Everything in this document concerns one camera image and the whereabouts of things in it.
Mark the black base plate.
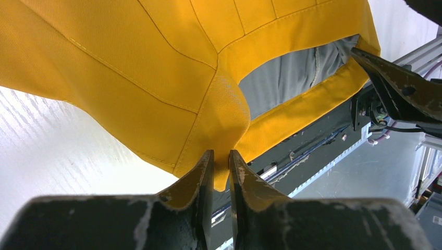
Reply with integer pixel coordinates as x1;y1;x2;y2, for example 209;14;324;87
248;85;378;198

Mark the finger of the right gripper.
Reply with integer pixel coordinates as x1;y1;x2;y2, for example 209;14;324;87
351;48;441;124

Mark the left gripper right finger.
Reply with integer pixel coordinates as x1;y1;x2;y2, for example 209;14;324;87
229;150;432;249

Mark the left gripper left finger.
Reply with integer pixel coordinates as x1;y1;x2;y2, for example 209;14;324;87
1;150;214;249

